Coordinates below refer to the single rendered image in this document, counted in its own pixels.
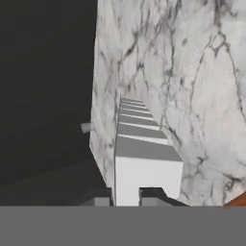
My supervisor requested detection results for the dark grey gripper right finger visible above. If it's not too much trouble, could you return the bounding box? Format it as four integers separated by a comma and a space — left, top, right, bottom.
139, 186, 190, 208

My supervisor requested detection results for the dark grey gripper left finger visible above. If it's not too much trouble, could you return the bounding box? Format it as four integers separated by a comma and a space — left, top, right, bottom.
79, 186, 113, 208

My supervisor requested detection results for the white marble dining counter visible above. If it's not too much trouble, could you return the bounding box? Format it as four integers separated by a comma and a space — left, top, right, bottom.
88, 0, 246, 208

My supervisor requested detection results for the small grey knob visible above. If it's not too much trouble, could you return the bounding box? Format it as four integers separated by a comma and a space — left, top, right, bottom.
80, 121, 96, 135

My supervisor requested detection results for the orange-brown wooden object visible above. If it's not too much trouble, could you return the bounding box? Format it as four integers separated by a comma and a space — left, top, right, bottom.
223, 191, 246, 208

